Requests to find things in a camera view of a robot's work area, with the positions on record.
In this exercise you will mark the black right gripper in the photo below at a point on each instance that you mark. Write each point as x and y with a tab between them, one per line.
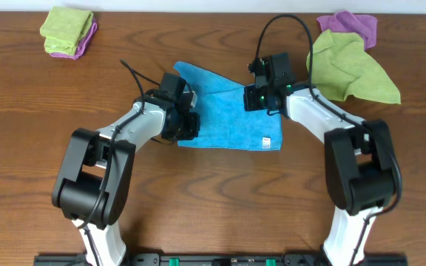
251	104

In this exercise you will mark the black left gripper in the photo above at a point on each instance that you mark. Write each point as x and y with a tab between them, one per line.
194	131

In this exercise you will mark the blue microfiber cloth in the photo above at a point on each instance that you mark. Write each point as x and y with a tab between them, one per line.
224	123

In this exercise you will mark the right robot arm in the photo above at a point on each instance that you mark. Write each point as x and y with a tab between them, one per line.
359	159

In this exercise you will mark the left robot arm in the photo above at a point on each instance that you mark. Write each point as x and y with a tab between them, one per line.
92	185

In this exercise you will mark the crumpled green cloth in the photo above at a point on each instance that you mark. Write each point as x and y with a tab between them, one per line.
340	67

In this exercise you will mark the crumpled purple cloth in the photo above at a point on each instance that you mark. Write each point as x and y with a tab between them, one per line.
346	22

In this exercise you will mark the folded purple cloth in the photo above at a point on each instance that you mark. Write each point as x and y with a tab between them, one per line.
82	44

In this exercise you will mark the folded green cloth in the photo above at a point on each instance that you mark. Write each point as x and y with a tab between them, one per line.
63	28

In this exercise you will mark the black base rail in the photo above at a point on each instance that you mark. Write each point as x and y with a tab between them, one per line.
289	259

